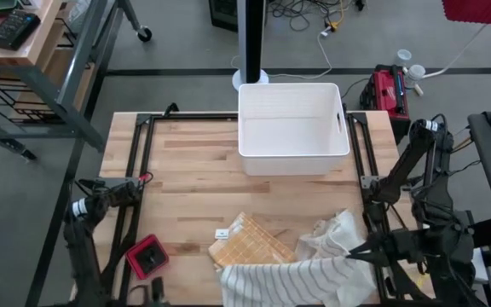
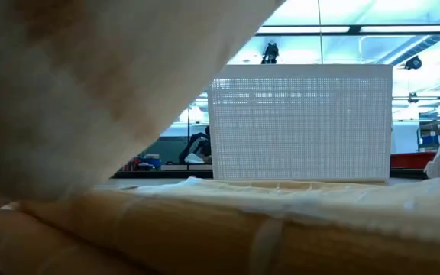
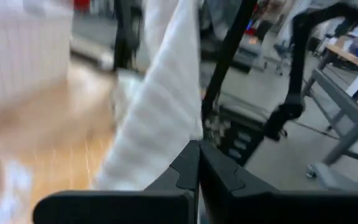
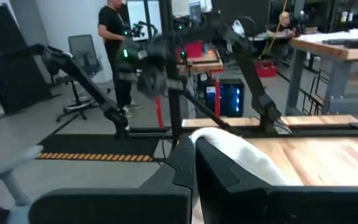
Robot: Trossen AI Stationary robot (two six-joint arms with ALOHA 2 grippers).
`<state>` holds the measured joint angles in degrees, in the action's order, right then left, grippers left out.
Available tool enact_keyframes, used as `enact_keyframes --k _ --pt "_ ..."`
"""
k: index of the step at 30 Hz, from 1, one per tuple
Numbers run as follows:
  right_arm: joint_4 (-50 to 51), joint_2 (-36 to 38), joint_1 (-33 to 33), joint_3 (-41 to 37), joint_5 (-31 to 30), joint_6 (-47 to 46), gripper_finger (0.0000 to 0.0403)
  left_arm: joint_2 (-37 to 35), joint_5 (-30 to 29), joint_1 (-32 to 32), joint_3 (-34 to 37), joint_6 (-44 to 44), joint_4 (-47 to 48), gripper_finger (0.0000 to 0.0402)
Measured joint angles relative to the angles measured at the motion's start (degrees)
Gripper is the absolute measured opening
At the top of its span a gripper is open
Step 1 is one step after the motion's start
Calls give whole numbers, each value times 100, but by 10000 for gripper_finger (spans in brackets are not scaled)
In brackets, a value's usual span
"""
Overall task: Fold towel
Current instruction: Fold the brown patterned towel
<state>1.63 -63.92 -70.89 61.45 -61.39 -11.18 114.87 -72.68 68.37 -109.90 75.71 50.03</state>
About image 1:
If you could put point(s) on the red acoustic panel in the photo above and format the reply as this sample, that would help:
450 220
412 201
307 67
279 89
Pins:
480 10

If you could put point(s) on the red square box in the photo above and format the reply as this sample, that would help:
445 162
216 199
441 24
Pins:
136 260

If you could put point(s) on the black floor box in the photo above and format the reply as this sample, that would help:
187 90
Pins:
222 15

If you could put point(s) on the black caster wheel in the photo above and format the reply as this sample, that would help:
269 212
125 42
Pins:
144 34

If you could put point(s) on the small white tag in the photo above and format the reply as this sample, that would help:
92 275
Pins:
221 233

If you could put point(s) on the red tool bag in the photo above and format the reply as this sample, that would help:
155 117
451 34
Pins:
384 94

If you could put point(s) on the white perforated plastic basket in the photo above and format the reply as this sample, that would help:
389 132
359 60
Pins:
292 128

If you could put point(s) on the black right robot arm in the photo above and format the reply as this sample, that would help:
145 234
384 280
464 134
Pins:
441 200

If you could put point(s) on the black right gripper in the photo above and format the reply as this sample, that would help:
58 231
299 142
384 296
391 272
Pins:
401 249

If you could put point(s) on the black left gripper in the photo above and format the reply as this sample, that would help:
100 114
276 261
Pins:
147 303

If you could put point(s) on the yellow checked towel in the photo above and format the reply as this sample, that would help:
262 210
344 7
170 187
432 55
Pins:
250 245

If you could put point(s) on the wooden side table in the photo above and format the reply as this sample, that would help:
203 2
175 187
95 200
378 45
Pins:
11 57

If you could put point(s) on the white pole with round base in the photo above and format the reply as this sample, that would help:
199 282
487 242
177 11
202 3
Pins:
250 42

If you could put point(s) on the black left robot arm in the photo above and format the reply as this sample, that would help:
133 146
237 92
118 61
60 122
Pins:
85 239

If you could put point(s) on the white paper sheet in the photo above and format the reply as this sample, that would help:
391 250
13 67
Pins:
481 264

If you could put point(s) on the plain white towel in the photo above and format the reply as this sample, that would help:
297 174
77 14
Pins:
335 239

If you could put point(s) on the black keypad device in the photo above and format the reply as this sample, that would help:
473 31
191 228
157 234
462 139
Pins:
13 30

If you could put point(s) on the green tray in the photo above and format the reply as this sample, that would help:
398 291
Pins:
2 5

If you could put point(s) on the black metal table frame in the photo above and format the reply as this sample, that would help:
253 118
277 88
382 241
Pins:
141 140

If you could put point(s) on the white towel with pink stripes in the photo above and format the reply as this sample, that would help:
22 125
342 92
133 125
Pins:
288 283

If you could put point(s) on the black clamp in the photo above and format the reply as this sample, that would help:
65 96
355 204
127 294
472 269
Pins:
171 108

